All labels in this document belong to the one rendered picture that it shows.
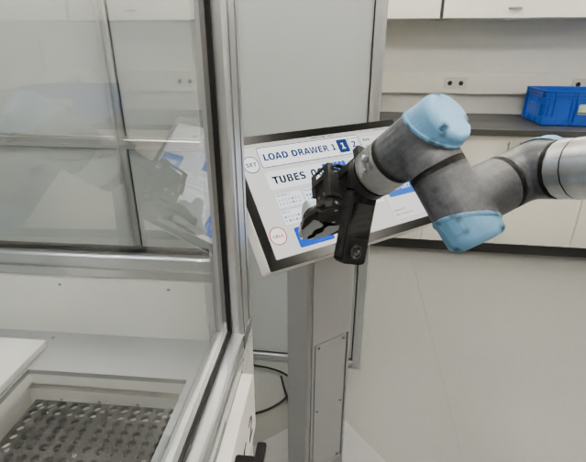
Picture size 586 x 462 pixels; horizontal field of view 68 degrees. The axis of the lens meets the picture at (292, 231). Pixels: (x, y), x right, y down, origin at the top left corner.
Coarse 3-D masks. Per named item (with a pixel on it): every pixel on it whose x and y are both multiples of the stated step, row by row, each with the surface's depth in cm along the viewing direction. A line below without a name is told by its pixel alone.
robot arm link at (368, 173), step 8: (360, 152) 63; (368, 152) 61; (360, 160) 61; (368, 160) 61; (360, 168) 62; (368, 168) 60; (376, 168) 59; (360, 176) 62; (368, 176) 61; (376, 176) 60; (384, 176) 59; (368, 184) 62; (376, 184) 61; (384, 184) 61; (392, 184) 60; (400, 184) 61; (376, 192) 62; (384, 192) 63
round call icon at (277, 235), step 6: (270, 228) 92; (276, 228) 93; (282, 228) 93; (270, 234) 91; (276, 234) 92; (282, 234) 93; (276, 240) 92; (282, 240) 92; (288, 240) 93; (276, 246) 91
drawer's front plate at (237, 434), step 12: (240, 384) 64; (252, 384) 66; (240, 396) 62; (252, 396) 66; (240, 408) 60; (252, 408) 67; (228, 420) 58; (240, 420) 58; (252, 420) 67; (228, 432) 56; (240, 432) 58; (252, 432) 68; (228, 444) 54; (240, 444) 58; (228, 456) 53
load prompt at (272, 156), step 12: (288, 144) 102; (300, 144) 103; (312, 144) 105; (324, 144) 107; (336, 144) 108; (348, 144) 110; (360, 144) 112; (264, 156) 98; (276, 156) 99; (288, 156) 101; (300, 156) 102; (312, 156) 104; (324, 156) 105; (336, 156) 107; (264, 168) 97
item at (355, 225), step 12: (348, 192) 66; (348, 204) 66; (360, 204) 66; (372, 204) 67; (348, 216) 66; (360, 216) 66; (372, 216) 67; (348, 228) 66; (360, 228) 67; (348, 240) 66; (360, 240) 67; (336, 252) 67; (348, 252) 66; (360, 252) 67; (360, 264) 68
